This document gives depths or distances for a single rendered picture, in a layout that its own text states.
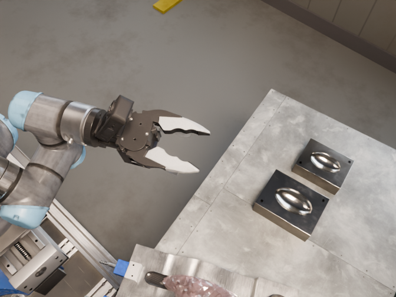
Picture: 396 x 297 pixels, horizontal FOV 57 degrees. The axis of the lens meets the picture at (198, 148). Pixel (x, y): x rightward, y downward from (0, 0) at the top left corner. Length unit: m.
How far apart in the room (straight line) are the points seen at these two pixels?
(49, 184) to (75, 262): 1.19
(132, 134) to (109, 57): 2.25
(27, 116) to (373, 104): 2.39
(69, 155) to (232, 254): 0.67
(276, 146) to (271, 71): 1.38
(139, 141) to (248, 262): 0.72
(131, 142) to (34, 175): 0.21
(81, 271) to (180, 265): 0.84
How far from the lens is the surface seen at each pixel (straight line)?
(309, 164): 1.33
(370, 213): 1.40
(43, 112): 0.69
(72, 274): 1.91
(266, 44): 2.92
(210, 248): 1.23
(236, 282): 1.14
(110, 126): 0.59
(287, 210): 1.24
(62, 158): 0.76
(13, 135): 1.04
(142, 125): 0.63
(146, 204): 2.16
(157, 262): 1.17
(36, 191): 0.74
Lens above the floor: 1.99
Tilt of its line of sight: 60 degrees down
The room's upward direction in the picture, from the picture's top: straight up
